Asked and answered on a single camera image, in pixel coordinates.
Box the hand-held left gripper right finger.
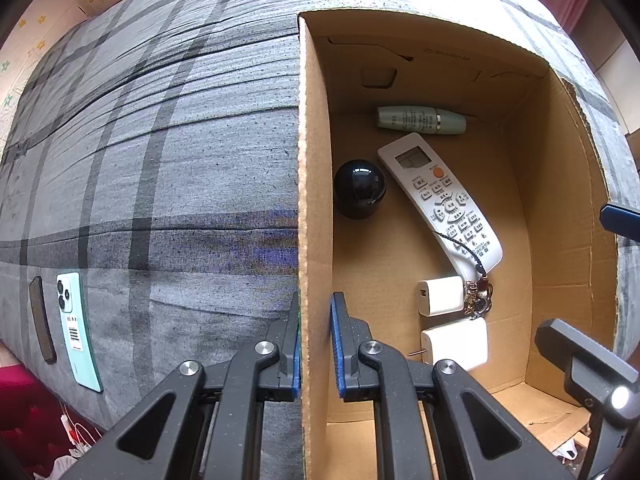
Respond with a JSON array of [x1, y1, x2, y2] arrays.
[[330, 291, 576, 480]]

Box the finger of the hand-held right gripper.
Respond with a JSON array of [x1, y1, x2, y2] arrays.
[[534, 318, 640, 480], [599, 201, 640, 248]]

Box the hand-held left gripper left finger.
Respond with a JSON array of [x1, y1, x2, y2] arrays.
[[60, 290, 303, 480]]

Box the brown cardboard box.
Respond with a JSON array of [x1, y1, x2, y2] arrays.
[[297, 8, 621, 480]]

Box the beaded keychain with blue tag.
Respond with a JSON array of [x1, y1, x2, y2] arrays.
[[432, 230, 496, 321]]

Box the small white cube charger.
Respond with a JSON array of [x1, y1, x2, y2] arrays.
[[416, 275, 468, 317]]

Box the white charger with prongs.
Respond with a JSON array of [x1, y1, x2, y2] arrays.
[[409, 316, 489, 372]]

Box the black round dome device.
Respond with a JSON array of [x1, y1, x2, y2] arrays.
[[333, 159, 387, 220]]

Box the white remote control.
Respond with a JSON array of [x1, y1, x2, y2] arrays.
[[377, 132, 503, 286]]

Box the pale green cosmetic tube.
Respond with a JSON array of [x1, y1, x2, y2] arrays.
[[376, 105, 468, 136]]

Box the mint green smartphone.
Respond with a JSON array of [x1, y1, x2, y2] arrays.
[[56, 272, 104, 393]]

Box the grey plaid bedsheet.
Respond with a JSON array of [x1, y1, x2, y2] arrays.
[[0, 0, 640, 480]]

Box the dark slim phone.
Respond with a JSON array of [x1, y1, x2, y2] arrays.
[[28, 276, 57, 364]]

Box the red cloth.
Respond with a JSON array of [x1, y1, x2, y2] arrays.
[[0, 347, 108, 480]]

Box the white cable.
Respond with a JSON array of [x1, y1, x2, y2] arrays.
[[57, 402, 101, 456]]

